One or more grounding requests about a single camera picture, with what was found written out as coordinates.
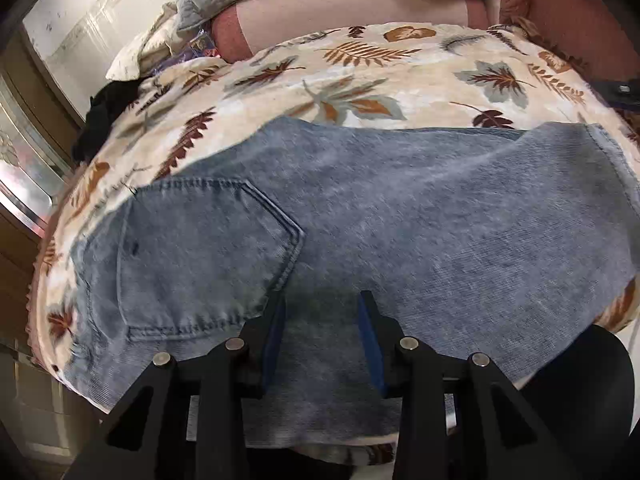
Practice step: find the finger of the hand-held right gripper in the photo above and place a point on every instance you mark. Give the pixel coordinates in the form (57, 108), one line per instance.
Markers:
(620, 91)

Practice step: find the wooden cabinet with glass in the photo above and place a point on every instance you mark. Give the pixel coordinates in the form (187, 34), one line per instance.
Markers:
(30, 160)

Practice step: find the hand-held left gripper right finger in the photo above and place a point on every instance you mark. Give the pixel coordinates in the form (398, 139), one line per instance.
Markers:
(371, 345)

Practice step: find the leaf printed blanket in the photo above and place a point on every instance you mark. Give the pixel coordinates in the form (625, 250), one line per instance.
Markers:
(350, 75)

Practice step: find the black cloth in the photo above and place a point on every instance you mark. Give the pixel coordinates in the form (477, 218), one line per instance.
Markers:
(107, 115)

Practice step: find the white pillow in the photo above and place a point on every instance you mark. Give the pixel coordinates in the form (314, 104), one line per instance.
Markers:
(145, 45)

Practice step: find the pink and brown sofa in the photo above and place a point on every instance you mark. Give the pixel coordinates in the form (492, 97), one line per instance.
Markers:
(360, 7)

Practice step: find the purple plastic packet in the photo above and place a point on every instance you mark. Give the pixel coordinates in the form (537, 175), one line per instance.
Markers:
(200, 45)

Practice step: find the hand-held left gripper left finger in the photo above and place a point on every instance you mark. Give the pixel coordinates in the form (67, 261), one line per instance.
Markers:
(274, 345)

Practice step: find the blue denim pants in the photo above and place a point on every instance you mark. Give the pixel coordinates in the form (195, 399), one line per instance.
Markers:
(400, 220)

